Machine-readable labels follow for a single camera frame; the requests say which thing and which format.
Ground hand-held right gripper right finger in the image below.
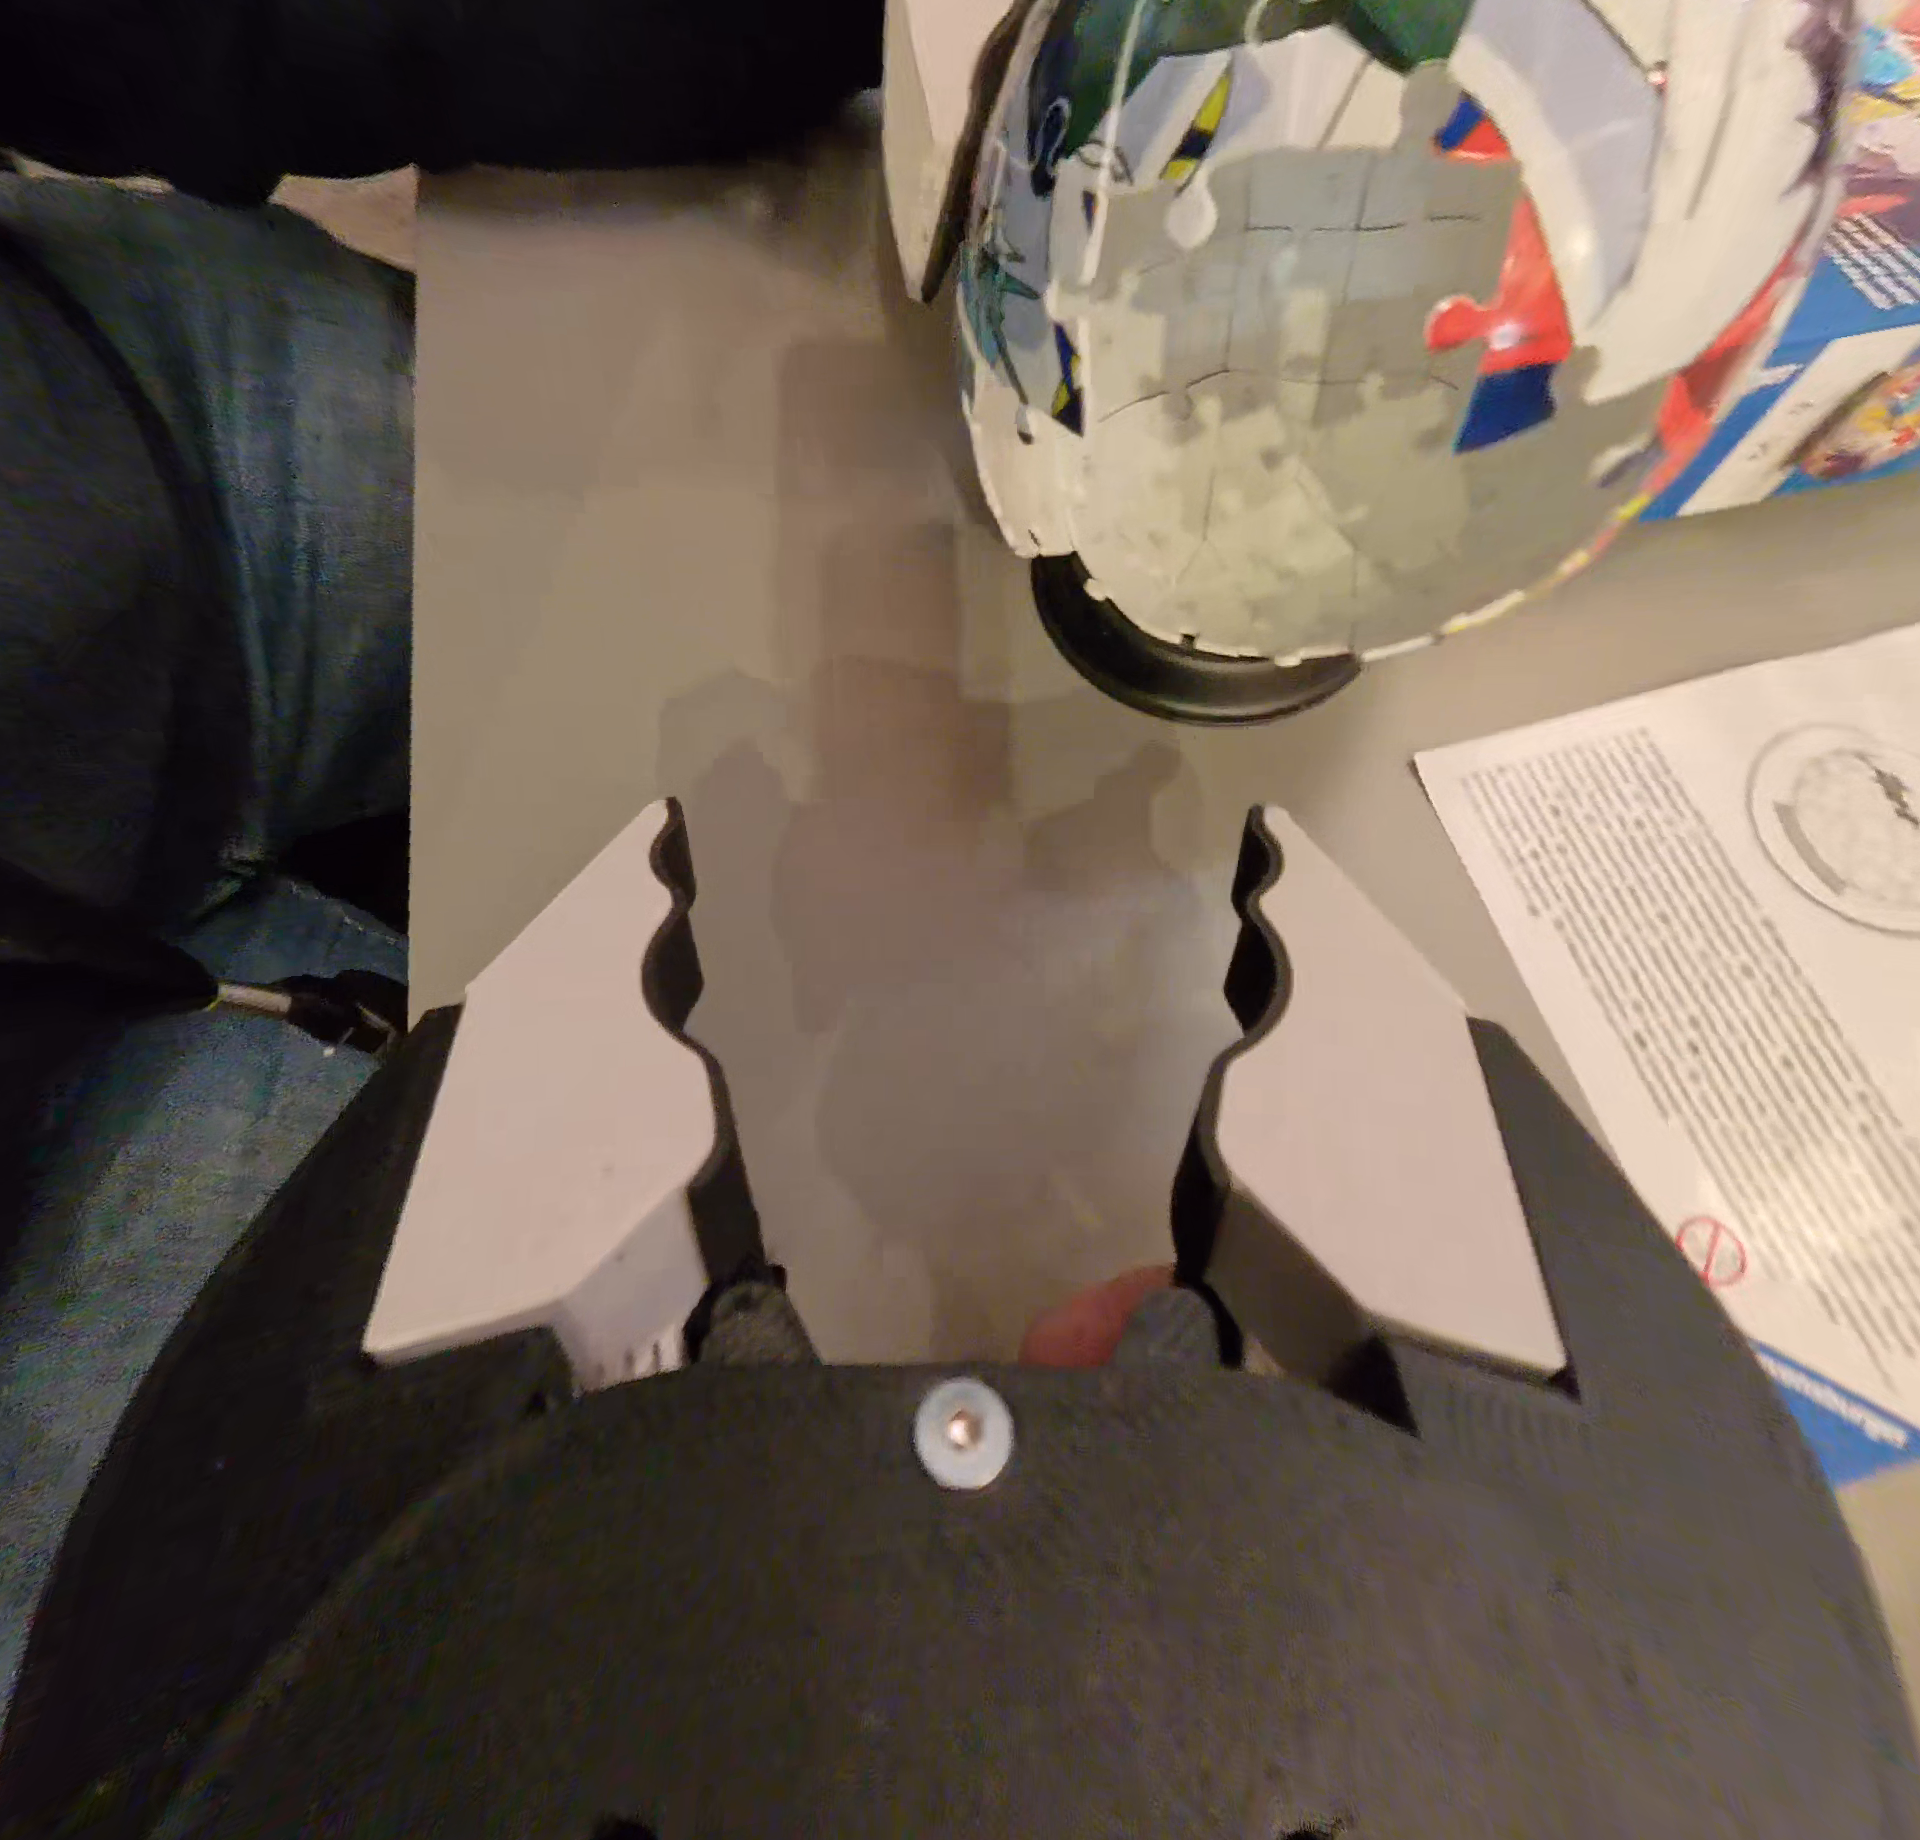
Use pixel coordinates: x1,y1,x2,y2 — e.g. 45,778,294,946
1171,802,1566,1381

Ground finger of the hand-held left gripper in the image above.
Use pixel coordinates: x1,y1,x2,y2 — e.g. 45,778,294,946
883,0,1074,306

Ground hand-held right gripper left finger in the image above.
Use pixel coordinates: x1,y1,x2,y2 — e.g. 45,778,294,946
361,795,768,1381

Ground colourful puzzle ball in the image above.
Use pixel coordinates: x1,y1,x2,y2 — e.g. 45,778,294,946
954,0,1869,666

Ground black ball stand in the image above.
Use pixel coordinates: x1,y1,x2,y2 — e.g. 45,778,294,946
1027,551,1367,728

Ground blue puzzle box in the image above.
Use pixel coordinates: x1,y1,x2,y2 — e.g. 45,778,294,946
1635,0,1920,526

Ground white instruction sheet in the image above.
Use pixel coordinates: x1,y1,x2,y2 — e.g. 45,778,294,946
1414,627,1920,1491

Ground person's left leg in jeans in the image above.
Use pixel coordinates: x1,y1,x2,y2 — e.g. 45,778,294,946
0,168,420,942

